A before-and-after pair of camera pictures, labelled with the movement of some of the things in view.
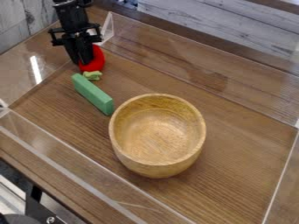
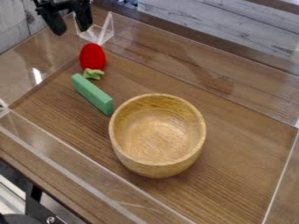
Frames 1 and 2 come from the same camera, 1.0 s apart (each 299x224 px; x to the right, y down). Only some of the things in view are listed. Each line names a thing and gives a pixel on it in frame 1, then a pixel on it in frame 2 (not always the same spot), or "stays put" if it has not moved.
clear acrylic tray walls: x=172 y=129 stays put
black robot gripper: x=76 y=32 → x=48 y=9
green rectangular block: x=92 y=94 stays put
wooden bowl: x=158 y=133 stays put
